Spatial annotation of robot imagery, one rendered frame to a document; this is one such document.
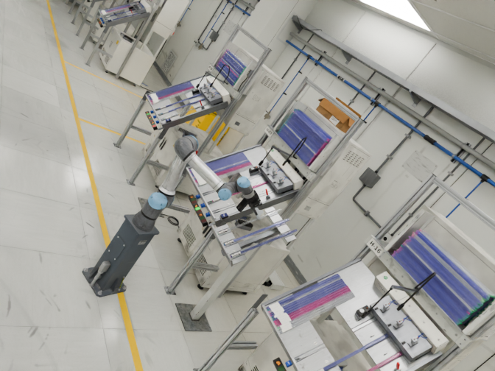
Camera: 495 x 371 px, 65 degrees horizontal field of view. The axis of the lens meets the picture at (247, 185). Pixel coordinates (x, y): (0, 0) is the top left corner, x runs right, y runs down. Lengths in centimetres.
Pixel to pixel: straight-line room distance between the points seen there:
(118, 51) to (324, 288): 557
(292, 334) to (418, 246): 87
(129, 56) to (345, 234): 461
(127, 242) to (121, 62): 488
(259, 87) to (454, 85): 195
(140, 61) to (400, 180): 478
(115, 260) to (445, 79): 357
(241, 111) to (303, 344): 264
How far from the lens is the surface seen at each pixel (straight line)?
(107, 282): 285
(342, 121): 343
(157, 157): 453
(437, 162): 423
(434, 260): 241
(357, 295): 251
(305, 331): 237
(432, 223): 265
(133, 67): 724
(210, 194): 309
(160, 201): 254
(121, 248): 270
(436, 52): 479
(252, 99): 422
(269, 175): 312
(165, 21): 712
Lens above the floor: 193
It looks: 18 degrees down
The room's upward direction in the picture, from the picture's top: 37 degrees clockwise
